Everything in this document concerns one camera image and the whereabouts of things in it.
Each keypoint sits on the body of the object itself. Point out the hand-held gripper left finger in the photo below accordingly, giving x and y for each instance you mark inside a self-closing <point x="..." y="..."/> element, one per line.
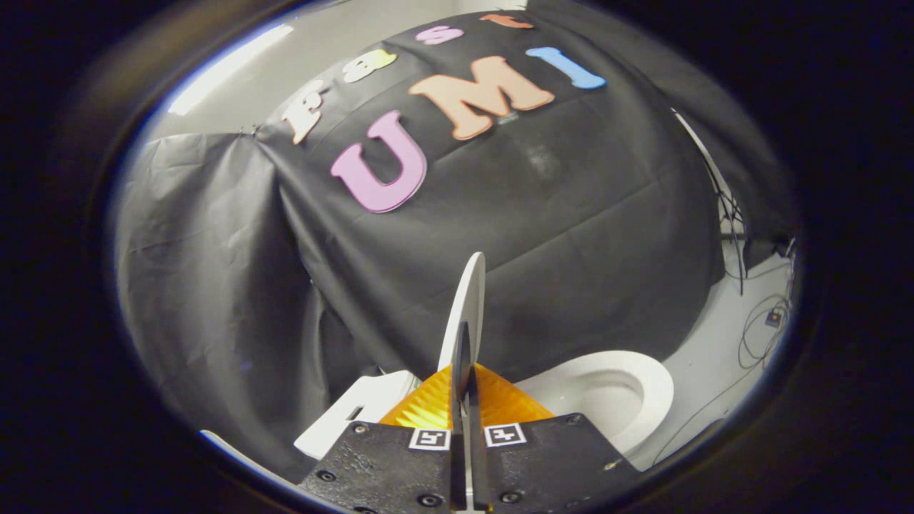
<point x="458" y="385"/>

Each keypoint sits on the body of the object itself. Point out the black tripod light stand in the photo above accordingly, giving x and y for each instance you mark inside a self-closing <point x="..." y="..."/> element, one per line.
<point x="740" y="264"/>

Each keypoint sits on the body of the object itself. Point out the small black power adapter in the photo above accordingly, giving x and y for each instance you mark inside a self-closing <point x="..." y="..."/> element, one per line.
<point x="773" y="319"/>

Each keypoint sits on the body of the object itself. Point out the white toilet seat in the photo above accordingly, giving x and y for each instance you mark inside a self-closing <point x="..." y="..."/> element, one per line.
<point x="653" y="389"/>

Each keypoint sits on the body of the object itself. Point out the black backdrop cloth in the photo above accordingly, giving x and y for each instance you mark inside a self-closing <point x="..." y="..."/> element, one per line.
<point x="571" y="250"/>

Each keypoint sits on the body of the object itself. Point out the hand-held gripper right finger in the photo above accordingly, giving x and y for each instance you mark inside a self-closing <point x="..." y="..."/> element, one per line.
<point x="480" y="442"/>

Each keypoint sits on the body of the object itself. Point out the white toilet lid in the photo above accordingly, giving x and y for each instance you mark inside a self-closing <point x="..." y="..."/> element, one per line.
<point x="468" y="300"/>

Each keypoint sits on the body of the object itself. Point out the white ceramic toilet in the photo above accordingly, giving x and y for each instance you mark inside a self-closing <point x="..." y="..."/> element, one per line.
<point x="357" y="407"/>

